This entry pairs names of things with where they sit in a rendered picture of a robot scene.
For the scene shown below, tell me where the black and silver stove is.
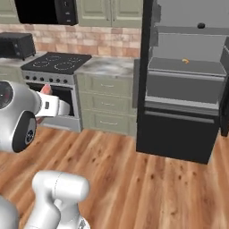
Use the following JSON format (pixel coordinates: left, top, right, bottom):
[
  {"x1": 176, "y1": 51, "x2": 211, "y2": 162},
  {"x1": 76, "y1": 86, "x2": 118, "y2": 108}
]
[{"x1": 20, "y1": 51, "x2": 93, "y2": 134}]

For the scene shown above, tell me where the black toaster oven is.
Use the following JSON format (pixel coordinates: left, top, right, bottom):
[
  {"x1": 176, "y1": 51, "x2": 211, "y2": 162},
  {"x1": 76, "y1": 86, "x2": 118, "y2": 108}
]
[{"x1": 0, "y1": 31, "x2": 37, "y2": 61}]

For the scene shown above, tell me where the black fridge door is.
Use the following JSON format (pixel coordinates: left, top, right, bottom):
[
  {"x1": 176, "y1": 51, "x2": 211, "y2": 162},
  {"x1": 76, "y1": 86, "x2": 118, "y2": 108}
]
[{"x1": 219, "y1": 38, "x2": 229, "y2": 138}]

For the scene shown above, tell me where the green drawer front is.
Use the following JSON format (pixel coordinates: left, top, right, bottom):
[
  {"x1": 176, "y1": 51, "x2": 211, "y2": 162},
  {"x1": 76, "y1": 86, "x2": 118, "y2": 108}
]
[
  {"x1": 89, "y1": 111, "x2": 132, "y2": 136},
  {"x1": 89, "y1": 75, "x2": 134, "y2": 97},
  {"x1": 89, "y1": 93, "x2": 134, "y2": 116}
]

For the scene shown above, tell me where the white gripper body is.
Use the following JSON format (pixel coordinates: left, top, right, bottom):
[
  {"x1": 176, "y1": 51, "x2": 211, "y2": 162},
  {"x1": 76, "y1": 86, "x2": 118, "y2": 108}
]
[{"x1": 56, "y1": 98, "x2": 74, "y2": 117}]

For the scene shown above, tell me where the black microwave oven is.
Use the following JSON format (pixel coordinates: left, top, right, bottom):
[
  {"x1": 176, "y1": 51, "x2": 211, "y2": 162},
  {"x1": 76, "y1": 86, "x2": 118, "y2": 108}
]
[{"x1": 13, "y1": 0, "x2": 80, "y2": 27}]

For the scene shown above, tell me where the pink raw steak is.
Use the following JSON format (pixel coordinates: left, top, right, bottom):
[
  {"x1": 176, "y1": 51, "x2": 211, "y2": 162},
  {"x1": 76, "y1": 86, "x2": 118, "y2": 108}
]
[{"x1": 36, "y1": 83, "x2": 54, "y2": 125}]

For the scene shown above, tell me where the black fridge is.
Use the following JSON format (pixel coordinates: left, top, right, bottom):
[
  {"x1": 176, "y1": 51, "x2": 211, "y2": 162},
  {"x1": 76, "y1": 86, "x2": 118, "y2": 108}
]
[{"x1": 132, "y1": 0, "x2": 229, "y2": 165}]

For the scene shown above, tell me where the green upper cupboard door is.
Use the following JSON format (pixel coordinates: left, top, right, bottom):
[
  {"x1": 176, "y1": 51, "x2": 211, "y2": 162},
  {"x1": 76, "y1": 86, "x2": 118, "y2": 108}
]
[
  {"x1": 0, "y1": 0, "x2": 21, "y2": 25},
  {"x1": 77, "y1": 0, "x2": 113, "y2": 28},
  {"x1": 112, "y1": 0, "x2": 144, "y2": 29}
]

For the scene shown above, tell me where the grey fridge drawer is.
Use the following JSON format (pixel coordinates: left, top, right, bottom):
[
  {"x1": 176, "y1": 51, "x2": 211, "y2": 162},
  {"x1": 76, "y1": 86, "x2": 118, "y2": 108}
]
[{"x1": 145, "y1": 71, "x2": 226, "y2": 105}]

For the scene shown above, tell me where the black freezer drawer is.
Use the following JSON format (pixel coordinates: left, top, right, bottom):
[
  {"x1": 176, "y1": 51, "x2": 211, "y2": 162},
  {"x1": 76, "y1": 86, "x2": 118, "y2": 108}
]
[{"x1": 136, "y1": 106, "x2": 221, "y2": 165}]

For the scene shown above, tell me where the grey fridge rack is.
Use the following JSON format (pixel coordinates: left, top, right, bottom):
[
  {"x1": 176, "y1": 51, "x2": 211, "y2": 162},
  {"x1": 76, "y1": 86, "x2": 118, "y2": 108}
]
[
  {"x1": 148, "y1": 56, "x2": 228, "y2": 78},
  {"x1": 155, "y1": 24, "x2": 229, "y2": 36}
]

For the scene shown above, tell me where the green lower cupboard front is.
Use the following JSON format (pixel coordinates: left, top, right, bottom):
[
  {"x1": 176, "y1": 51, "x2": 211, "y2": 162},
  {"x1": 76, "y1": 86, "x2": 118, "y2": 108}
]
[{"x1": 0, "y1": 65, "x2": 25, "y2": 85}]

